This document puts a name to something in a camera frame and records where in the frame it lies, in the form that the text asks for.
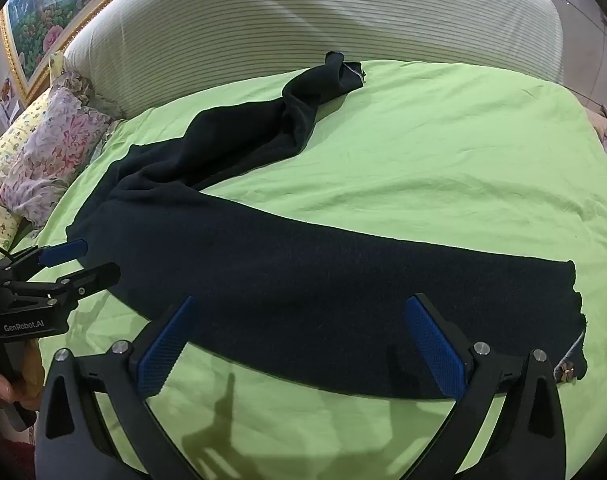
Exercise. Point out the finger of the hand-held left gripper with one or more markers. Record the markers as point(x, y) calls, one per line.
point(91, 280)
point(63, 251)

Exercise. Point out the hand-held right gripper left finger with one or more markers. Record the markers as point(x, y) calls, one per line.
point(166, 345)

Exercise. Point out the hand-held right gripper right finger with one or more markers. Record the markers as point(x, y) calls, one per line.
point(436, 350)

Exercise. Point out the black pants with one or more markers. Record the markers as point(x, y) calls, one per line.
point(303, 280)

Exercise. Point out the person's left forearm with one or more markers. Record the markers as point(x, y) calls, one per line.
point(6, 452)

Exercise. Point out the person's left hand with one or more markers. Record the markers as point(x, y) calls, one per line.
point(1, 386)

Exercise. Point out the pink floral pillow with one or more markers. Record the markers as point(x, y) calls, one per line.
point(58, 150)

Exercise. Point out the yellow patterned pillow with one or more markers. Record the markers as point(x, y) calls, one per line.
point(18, 125)

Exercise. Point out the green bed sheet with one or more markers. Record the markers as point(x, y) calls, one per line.
point(433, 160)

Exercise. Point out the gold framed floral painting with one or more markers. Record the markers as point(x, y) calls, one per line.
point(43, 15)

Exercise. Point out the striped padded headboard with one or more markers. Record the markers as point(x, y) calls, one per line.
point(303, 25)

